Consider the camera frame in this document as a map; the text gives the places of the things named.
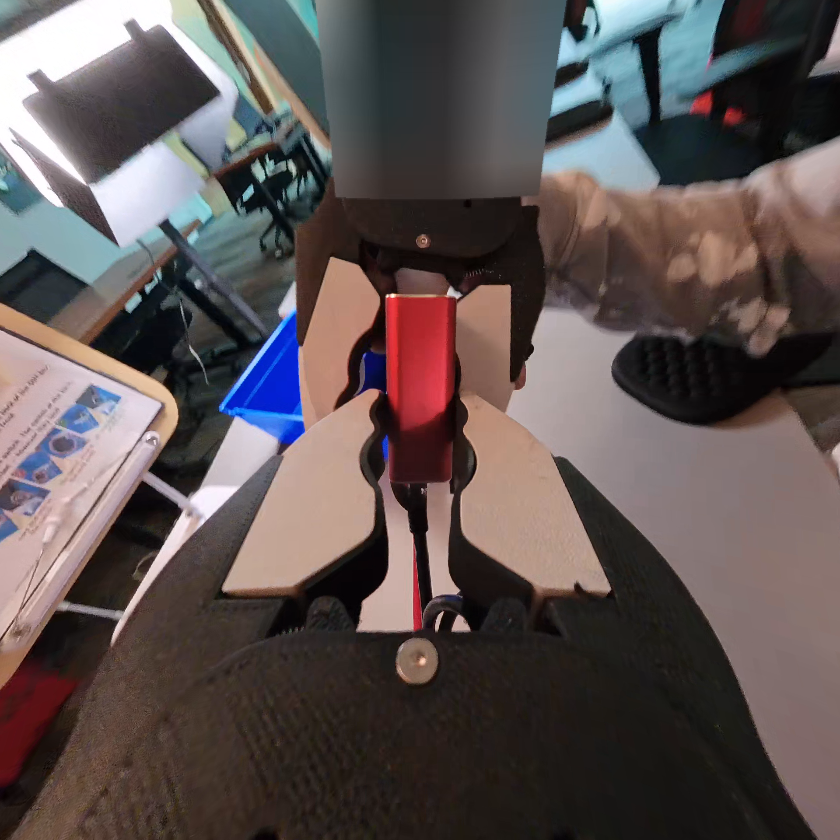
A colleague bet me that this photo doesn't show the red fabric item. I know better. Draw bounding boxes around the red fabric item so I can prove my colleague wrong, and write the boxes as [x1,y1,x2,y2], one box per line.
[0,661,81,790]

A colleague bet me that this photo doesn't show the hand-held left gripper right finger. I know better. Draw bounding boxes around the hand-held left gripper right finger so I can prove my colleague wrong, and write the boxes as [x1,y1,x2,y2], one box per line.
[448,392,613,601]

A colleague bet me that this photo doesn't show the red ethernet cable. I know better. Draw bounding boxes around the red ethernet cable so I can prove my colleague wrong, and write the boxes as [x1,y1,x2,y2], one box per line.
[411,533,427,632]

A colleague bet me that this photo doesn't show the laminated instruction sheet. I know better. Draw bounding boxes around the laminated instruction sheet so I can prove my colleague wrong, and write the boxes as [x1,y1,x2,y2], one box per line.
[0,302,179,689]

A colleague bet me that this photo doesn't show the black ethernet cable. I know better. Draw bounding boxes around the black ethernet cable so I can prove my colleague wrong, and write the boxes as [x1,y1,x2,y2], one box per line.
[394,481,464,634]

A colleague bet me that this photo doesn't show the red metal ethernet adapter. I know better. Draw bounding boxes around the red metal ethernet adapter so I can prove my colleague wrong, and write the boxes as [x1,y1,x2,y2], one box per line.
[385,293,459,484]

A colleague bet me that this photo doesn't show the black softbox light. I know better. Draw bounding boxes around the black softbox light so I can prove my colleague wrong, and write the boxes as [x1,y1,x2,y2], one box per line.
[21,18,238,186]
[8,128,206,248]

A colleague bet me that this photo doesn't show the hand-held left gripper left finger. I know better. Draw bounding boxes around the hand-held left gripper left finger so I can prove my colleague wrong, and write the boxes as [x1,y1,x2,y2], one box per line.
[222,388,392,601]

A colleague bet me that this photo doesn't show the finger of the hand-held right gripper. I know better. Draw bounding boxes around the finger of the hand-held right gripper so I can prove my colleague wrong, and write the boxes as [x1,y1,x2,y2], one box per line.
[456,282,516,411]
[298,256,388,429]

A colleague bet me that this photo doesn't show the wooden office desk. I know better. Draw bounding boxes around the wooden office desk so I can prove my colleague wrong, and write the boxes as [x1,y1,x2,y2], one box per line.
[47,218,266,350]

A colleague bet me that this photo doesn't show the person's right forearm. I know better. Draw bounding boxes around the person's right forearm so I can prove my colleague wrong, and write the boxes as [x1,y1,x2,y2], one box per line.
[537,138,840,368]

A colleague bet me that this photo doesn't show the black and red office chair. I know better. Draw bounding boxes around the black and red office chair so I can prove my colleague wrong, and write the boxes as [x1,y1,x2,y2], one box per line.
[631,0,840,189]

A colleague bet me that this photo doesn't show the blue plastic bin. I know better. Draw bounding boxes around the blue plastic bin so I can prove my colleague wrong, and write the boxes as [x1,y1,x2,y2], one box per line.
[219,310,388,448]

